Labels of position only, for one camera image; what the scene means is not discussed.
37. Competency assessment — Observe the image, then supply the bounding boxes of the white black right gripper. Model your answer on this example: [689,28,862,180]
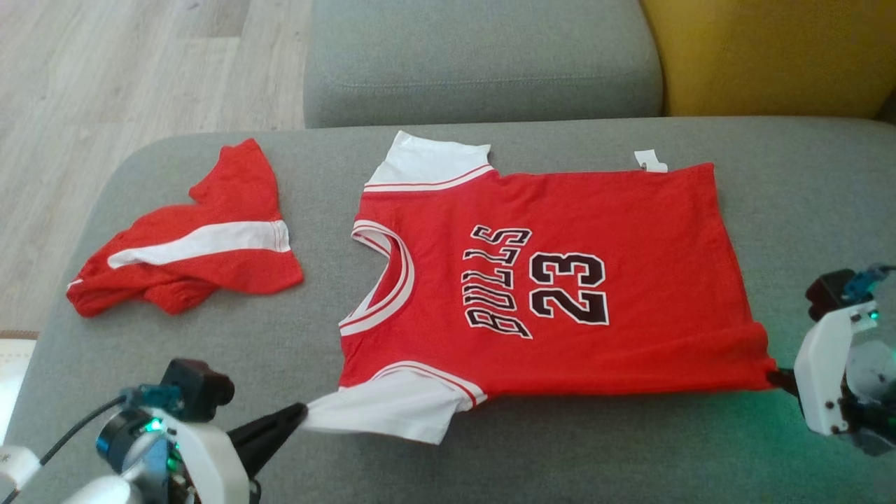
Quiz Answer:
[766,302,880,434]

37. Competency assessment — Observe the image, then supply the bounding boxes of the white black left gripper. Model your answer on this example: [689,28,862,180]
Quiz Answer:
[150,402,309,504]

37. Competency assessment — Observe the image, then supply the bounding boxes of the large grey fabric ottoman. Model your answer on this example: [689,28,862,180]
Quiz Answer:
[3,115,896,504]

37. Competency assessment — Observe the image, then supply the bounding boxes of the left arm cable blue plug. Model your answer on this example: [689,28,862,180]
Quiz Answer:
[38,384,184,468]

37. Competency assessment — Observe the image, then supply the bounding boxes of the large yellow sofa back cushion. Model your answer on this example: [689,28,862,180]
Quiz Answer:
[640,0,896,120]

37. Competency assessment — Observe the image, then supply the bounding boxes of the red white basketball jersey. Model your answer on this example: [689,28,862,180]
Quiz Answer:
[306,130,779,446]

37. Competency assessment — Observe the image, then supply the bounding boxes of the grey sofa seat cushion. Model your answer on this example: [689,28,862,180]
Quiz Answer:
[303,0,664,129]

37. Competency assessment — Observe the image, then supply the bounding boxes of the red shorts with white stripe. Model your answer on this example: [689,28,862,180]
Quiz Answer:
[66,138,304,318]

